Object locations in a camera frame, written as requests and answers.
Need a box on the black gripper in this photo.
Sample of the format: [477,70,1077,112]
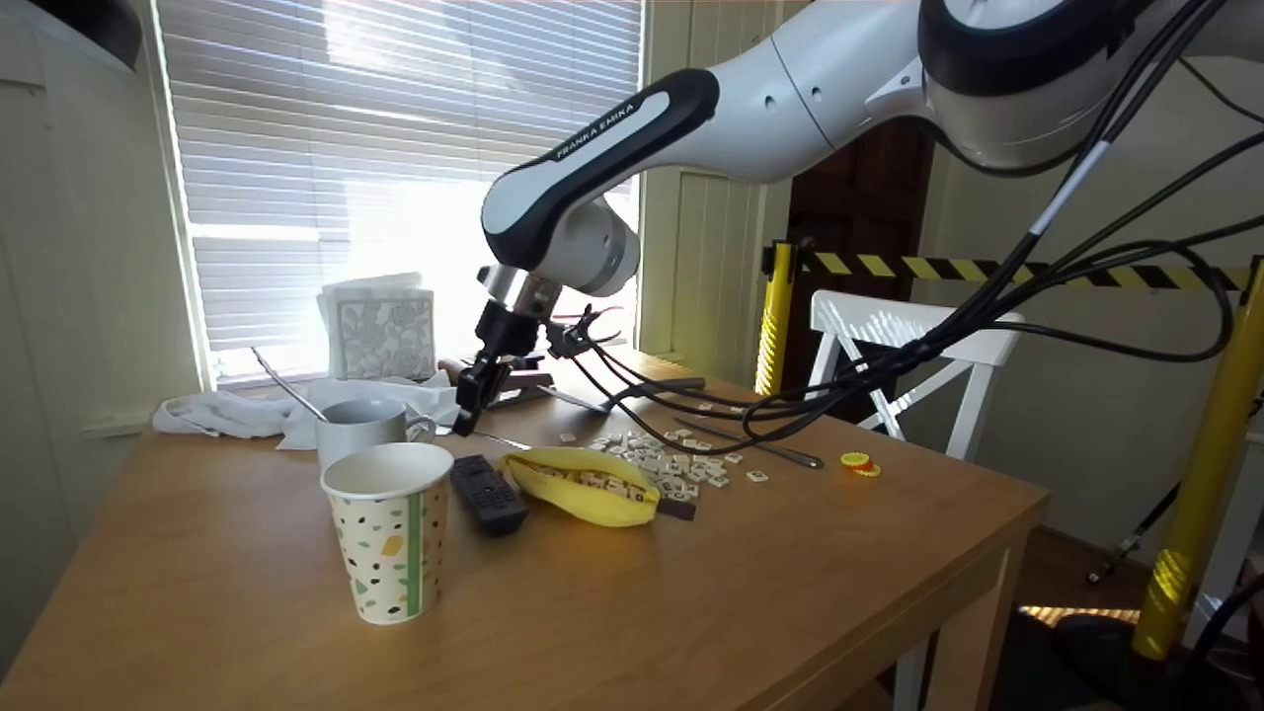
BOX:
[455,268,563,434]

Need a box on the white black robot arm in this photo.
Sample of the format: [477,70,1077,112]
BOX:
[457,0,1264,422]

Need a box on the pile of letter tiles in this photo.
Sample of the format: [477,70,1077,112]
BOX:
[602,431,768,503]

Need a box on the red black tool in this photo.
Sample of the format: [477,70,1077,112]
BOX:
[438,357,551,386]

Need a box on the white tissue box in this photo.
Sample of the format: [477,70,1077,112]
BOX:
[315,272,436,380]

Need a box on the black remote control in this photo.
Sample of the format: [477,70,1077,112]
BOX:
[449,456,528,536]

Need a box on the grey mug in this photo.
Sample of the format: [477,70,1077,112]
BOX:
[315,401,423,470]

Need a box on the yellow banana shaped case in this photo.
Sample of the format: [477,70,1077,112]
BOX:
[501,445,660,531]

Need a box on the dotted paper cup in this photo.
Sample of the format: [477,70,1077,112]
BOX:
[319,443,455,627]

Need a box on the white crumpled cloth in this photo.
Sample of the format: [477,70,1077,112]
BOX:
[152,380,457,451]

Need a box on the spoon in mug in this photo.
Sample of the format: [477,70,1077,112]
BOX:
[249,347,330,422]

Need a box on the white window blind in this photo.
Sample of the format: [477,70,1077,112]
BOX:
[160,0,644,385]

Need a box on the yellow black barrier tape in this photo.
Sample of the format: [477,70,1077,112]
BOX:
[798,251,1254,293]

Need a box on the yellow bottle cap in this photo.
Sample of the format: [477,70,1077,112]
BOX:
[838,451,883,480]

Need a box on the white wooden chair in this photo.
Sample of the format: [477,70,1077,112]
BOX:
[805,289,1023,460]

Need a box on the yellow stanchion pole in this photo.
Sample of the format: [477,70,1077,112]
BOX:
[1129,266,1264,659]

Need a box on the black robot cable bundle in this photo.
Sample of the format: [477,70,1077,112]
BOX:
[551,0,1264,460]

